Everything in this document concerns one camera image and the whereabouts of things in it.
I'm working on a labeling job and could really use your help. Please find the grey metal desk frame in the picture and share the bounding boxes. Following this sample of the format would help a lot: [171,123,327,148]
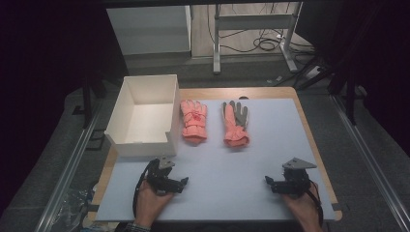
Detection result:
[212,1,305,75]

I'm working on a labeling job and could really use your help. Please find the pink glove with grey palm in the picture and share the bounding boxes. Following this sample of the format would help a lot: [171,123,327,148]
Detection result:
[221,100,250,149]

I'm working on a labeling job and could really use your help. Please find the white power strip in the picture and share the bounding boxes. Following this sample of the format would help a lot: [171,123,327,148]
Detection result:
[304,65,322,80]

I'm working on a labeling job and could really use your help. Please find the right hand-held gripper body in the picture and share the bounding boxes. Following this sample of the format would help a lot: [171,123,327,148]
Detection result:
[273,157,318,198]

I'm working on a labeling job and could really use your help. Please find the black floor cables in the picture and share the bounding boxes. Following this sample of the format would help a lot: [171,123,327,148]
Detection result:
[206,2,316,55]

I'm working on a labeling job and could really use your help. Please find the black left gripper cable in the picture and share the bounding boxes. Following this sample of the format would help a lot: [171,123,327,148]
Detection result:
[132,158,161,218]

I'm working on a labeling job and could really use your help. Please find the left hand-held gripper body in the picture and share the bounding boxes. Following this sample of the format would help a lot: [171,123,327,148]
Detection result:
[146,156,183,196]

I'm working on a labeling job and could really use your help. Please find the black tripod stand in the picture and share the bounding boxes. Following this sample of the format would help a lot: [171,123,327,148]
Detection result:
[295,53,366,127]

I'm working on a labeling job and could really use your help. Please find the metal floor rail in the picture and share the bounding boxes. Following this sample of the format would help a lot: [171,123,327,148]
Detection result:
[34,99,104,232]
[331,94,410,232]

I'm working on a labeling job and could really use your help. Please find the person's left hand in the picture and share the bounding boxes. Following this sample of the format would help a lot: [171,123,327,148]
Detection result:
[135,179,175,227]

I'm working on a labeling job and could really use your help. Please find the pink glove with red laces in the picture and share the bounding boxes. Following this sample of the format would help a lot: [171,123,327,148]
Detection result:
[179,99,208,145]

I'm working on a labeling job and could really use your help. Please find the person's right hand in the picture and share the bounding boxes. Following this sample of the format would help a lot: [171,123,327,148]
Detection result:
[281,181,321,226]

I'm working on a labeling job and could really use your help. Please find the pale blue table mat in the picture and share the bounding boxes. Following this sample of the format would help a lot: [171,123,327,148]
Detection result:
[95,98,337,223]

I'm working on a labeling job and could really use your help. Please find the white cabinet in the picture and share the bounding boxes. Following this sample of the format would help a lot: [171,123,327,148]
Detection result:
[105,4,192,56]

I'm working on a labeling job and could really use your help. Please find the white box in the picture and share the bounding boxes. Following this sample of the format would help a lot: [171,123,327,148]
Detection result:
[103,73,181,159]

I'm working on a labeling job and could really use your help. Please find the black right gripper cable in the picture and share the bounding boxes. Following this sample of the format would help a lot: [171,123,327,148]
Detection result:
[306,179,325,226]

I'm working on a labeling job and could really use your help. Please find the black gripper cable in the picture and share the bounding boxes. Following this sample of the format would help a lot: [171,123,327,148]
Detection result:
[306,179,325,226]
[132,158,161,218]

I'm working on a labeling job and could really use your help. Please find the clear plastic bag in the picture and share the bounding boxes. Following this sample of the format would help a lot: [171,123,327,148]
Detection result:
[57,186,99,232]

